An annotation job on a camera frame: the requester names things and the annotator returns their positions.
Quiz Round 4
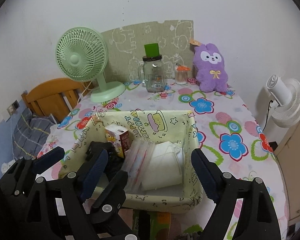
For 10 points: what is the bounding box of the toothpick jar orange lid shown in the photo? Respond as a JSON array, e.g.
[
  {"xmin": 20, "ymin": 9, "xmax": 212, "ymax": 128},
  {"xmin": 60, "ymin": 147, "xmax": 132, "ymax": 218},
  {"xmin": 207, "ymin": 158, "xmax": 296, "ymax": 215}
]
[{"xmin": 174, "ymin": 64, "xmax": 191, "ymax": 85}]

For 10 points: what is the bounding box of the glass mason jar mug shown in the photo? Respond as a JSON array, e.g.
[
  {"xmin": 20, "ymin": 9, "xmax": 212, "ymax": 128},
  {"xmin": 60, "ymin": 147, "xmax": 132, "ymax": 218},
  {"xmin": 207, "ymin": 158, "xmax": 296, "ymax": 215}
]
[{"xmin": 138, "ymin": 55, "xmax": 165, "ymax": 93}]

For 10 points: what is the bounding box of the yellow cartoon fabric box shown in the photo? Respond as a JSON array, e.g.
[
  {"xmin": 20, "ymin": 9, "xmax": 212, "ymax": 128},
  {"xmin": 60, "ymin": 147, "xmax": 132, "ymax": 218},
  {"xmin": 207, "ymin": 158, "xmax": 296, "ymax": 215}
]
[{"xmin": 58, "ymin": 110, "xmax": 203, "ymax": 213}]

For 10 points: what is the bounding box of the grey plaid pillow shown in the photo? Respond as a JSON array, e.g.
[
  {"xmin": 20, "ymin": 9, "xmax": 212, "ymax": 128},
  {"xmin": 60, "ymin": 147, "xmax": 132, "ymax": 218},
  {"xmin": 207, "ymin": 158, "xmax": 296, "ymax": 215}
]
[{"xmin": 12, "ymin": 108, "xmax": 56, "ymax": 160}]

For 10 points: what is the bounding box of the green patterned cardboard panel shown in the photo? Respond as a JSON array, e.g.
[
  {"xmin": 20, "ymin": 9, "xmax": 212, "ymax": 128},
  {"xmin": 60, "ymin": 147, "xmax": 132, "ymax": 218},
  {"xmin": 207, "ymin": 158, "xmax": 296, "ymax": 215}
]
[{"xmin": 102, "ymin": 20, "xmax": 194, "ymax": 82}]

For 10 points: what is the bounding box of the white standing fan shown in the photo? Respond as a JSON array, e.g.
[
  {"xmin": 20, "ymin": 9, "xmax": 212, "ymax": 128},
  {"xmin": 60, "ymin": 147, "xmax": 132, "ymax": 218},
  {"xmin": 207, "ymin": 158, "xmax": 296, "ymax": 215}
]
[{"xmin": 266, "ymin": 74, "xmax": 300, "ymax": 128}]

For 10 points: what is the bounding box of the cartoon tissue pack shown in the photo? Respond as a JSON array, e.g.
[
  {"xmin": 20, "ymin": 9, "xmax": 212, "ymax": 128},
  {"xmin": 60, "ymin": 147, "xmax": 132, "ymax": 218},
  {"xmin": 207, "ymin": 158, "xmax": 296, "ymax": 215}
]
[{"xmin": 105, "ymin": 124, "xmax": 130, "ymax": 159}]

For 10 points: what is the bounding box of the wooden door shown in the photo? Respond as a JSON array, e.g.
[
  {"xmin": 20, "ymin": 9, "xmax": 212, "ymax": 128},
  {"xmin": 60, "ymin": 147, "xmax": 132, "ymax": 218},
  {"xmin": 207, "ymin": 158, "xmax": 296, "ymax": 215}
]
[{"xmin": 275, "ymin": 122, "xmax": 300, "ymax": 225}]

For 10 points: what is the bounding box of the clear bag of masks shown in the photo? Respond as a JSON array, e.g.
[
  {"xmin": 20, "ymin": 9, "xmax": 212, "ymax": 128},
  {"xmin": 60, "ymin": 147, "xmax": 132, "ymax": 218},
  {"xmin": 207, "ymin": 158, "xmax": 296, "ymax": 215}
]
[{"xmin": 121, "ymin": 138, "xmax": 155, "ymax": 194}]

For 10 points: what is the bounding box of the green cup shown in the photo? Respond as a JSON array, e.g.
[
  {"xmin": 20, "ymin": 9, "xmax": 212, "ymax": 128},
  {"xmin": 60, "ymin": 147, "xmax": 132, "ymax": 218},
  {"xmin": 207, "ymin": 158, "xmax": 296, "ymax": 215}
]
[{"xmin": 144, "ymin": 43, "xmax": 160, "ymax": 58}]

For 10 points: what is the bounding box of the green tissue pack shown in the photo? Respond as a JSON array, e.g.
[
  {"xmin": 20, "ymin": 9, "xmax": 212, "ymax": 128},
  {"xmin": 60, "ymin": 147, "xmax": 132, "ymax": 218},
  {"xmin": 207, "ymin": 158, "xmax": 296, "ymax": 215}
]
[{"xmin": 132, "ymin": 210, "xmax": 171, "ymax": 240}]

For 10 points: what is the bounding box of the white crumpled bedding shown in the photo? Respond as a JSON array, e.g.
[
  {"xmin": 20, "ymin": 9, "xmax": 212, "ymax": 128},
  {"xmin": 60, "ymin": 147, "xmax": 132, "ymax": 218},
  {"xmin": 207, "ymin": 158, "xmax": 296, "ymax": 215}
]
[{"xmin": 1, "ymin": 160, "xmax": 15, "ymax": 174}]

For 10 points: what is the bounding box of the wall power socket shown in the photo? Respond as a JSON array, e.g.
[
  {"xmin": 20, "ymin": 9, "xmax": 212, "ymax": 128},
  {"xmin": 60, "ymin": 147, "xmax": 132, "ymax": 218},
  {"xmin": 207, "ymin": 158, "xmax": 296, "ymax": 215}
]
[{"xmin": 7, "ymin": 100, "xmax": 20, "ymax": 116}]

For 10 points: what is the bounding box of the white cloth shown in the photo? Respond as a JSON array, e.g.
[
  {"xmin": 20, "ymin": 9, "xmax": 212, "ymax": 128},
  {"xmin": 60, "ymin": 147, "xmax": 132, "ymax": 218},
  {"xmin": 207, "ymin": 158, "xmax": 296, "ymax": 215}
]
[{"xmin": 141, "ymin": 141, "xmax": 184, "ymax": 191}]

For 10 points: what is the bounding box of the green desk fan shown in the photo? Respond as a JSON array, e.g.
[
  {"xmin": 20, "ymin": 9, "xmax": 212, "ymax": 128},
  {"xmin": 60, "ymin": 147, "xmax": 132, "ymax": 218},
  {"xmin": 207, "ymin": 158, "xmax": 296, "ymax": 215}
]
[{"xmin": 56, "ymin": 27, "xmax": 126, "ymax": 103}]

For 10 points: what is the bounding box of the floral tablecloth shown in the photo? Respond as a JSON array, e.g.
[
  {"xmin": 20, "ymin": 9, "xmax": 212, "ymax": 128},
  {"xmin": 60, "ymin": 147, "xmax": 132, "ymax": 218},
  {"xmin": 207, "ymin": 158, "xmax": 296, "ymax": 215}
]
[{"xmin": 41, "ymin": 79, "xmax": 288, "ymax": 239}]

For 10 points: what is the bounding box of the purple plush bunny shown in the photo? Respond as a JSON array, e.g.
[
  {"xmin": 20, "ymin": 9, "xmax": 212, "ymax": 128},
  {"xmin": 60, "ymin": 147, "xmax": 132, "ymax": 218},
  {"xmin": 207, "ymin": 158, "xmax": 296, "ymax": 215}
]
[{"xmin": 193, "ymin": 43, "xmax": 228, "ymax": 93}]

